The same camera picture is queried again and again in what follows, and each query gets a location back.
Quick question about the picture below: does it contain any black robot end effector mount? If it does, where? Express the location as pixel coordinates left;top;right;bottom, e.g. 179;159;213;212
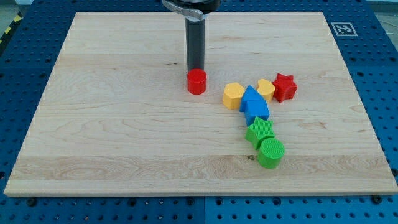
162;0;221;22

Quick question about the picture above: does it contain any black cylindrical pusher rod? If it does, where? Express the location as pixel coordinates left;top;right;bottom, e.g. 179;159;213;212
185;19;205;71

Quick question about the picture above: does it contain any red cylinder block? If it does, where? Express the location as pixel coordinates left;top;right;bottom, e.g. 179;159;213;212
187;68;207;95

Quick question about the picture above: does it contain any yellow hexagon block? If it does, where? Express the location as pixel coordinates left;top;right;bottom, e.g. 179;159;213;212
222;82;244;110

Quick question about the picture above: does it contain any blue triangle block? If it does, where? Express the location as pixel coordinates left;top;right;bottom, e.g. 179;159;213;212
239;85;264;112

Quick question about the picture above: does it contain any yellow heart block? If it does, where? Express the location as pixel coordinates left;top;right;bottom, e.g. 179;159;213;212
256;78;275;103

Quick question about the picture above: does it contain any blue cube block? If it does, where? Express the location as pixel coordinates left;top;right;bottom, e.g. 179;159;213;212
244;100;270;126

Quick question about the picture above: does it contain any red star block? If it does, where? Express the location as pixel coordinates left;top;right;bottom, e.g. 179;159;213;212
272;73;298;103

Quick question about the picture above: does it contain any green star block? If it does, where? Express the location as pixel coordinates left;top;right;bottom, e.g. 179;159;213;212
245;117;275;150

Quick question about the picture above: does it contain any wooden board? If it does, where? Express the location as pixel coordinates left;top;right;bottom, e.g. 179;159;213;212
4;12;397;197

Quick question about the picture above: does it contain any green cylinder block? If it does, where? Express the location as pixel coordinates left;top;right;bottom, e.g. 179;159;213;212
257;138;285;169

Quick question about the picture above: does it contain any white fiducial marker tag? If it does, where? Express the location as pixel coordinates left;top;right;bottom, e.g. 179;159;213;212
331;22;358;37

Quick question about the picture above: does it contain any yellow black hazard tape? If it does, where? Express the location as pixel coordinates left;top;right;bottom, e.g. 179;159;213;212
1;11;24;44

